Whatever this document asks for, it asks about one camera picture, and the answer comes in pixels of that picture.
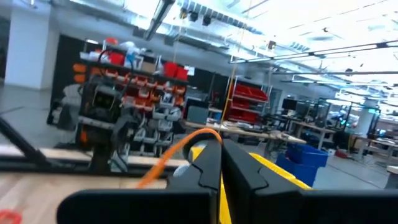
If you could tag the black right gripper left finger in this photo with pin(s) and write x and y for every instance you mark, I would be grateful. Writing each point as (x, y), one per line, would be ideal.
(192, 199)

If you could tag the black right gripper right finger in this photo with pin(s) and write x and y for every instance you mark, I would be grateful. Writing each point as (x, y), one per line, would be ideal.
(264, 202)

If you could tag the orange rubber band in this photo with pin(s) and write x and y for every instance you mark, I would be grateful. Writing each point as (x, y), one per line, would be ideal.
(160, 163)

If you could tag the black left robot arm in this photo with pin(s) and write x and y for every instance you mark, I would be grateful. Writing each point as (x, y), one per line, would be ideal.
(102, 102)

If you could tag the yellow plastic basket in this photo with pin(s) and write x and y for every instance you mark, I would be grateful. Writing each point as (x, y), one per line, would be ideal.
(280, 171)

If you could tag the blue plastic bin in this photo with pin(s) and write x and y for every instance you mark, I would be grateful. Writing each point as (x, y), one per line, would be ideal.
(295, 174)
(308, 155)

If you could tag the wooden workbench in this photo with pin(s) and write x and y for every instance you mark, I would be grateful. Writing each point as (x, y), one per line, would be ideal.
(248, 132)

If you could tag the grey monitor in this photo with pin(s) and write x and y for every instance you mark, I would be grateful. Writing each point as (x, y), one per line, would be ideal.
(197, 114)

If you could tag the red bin rack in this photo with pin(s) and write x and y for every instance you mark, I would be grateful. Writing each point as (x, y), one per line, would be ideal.
(245, 102)

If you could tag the metal shelf with parts bins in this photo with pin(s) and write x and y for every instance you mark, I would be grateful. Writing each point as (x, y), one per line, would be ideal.
(146, 93)

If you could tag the black panel with orange shapes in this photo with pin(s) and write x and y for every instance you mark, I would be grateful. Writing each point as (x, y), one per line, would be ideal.
(79, 70)

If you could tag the black aluminium table frame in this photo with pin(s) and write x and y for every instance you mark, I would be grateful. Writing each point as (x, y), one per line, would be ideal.
(62, 163)

